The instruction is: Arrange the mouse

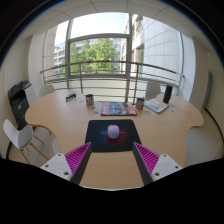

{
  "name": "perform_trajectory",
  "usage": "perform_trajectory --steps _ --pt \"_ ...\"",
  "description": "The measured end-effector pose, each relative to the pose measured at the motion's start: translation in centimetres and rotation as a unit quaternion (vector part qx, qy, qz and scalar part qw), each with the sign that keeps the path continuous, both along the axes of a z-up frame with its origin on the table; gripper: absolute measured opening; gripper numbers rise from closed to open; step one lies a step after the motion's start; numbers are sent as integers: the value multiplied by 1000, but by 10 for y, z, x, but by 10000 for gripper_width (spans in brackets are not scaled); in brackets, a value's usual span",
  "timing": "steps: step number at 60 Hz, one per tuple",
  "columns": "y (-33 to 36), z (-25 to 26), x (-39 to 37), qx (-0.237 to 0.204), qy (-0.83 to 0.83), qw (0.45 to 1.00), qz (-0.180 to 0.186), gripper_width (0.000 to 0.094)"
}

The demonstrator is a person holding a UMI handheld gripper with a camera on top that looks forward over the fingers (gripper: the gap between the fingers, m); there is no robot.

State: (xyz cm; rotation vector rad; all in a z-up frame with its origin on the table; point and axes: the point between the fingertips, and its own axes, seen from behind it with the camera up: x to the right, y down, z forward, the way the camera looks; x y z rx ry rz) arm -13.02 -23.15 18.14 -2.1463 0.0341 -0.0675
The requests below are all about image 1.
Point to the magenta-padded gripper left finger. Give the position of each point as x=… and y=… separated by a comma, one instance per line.
x=56, y=165

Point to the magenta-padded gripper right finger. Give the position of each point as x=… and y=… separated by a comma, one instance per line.
x=166, y=165

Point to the pink and lilac computer mouse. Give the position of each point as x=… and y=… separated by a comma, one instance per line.
x=113, y=132

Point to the black mouse pad, red-blue print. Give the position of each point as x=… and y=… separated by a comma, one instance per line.
x=96, y=140

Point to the white chair with wooden legs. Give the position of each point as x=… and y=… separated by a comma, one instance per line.
x=18, y=135

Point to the brown cartoon sticker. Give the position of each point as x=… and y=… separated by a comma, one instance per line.
x=146, y=111

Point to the light blue cover book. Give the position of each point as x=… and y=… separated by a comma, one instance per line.
x=156, y=105

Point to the teal rectangular sticker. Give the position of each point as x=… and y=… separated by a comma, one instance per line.
x=95, y=112

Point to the printed can with small plant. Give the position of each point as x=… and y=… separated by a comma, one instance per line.
x=140, y=104

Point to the small green sticker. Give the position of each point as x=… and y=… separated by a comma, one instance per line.
x=93, y=108

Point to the black tumbler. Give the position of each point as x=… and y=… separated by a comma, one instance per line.
x=167, y=94

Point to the printed mug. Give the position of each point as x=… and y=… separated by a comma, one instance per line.
x=89, y=100

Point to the red cover magazine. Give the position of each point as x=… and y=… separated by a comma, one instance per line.
x=118, y=109

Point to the black and white printer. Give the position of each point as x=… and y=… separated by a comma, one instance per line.
x=19, y=100

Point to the metal balcony railing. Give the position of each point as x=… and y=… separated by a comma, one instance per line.
x=106, y=62

